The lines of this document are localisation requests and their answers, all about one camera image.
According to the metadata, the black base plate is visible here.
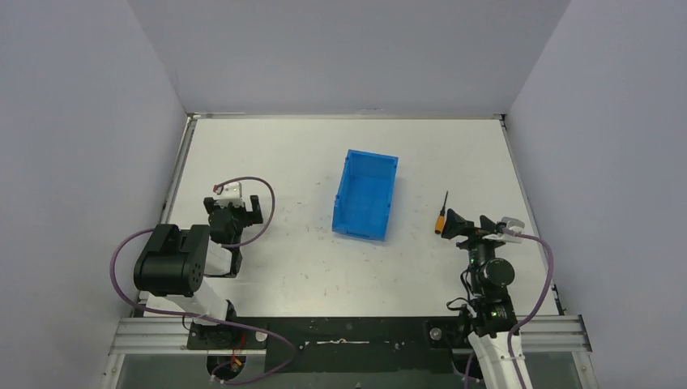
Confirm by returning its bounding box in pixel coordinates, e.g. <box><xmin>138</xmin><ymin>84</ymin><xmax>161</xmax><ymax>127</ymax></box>
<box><xmin>186</xmin><ymin>315</ymin><xmax>472</xmax><ymax>374</ymax></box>

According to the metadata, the orange handled screwdriver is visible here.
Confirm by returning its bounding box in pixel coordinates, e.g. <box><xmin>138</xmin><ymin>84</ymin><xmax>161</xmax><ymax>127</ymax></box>
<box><xmin>434</xmin><ymin>191</ymin><xmax>449</xmax><ymax>235</ymax></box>

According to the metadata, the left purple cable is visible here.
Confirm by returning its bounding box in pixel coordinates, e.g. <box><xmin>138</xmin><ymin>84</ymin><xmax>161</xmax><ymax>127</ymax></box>
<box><xmin>109</xmin><ymin>176</ymin><xmax>297</xmax><ymax>387</ymax></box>

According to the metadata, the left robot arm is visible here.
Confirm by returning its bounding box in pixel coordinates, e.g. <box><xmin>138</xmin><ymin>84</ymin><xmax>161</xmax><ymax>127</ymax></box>
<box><xmin>134</xmin><ymin>194</ymin><xmax>263</xmax><ymax>334</ymax></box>

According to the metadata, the aluminium frame rail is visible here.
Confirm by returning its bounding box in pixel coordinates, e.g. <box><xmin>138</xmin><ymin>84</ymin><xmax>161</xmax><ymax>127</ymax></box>
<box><xmin>110</xmin><ymin>313</ymin><xmax>598</xmax><ymax>388</ymax></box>

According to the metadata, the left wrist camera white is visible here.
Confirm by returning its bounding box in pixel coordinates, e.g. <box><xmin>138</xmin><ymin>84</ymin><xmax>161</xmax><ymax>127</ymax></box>
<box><xmin>213</xmin><ymin>182</ymin><xmax>243</xmax><ymax>203</ymax></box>

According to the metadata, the blue plastic bin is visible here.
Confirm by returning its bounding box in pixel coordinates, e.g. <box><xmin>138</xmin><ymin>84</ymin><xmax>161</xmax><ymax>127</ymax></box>
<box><xmin>331</xmin><ymin>149</ymin><xmax>399</xmax><ymax>241</ymax></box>

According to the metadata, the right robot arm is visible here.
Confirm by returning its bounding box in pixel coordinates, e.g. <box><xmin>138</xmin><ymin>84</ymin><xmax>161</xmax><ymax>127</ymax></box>
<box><xmin>441</xmin><ymin>209</ymin><xmax>531</xmax><ymax>388</ymax></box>

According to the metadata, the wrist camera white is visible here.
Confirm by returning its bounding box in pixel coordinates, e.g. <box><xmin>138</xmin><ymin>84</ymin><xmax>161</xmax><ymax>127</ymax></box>
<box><xmin>213</xmin><ymin>182</ymin><xmax>243</xmax><ymax>203</ymax></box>
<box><xmin>484</xmin><ymin>216</ymin><xmax>525</xmax><ymax>243</ymax></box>

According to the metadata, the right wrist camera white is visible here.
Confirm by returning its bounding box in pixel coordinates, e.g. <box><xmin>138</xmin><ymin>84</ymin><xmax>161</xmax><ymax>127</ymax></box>
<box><xmin>484</xmin><ymin>216</ymin><xmax>525</xmax><ymax>243</ymax></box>

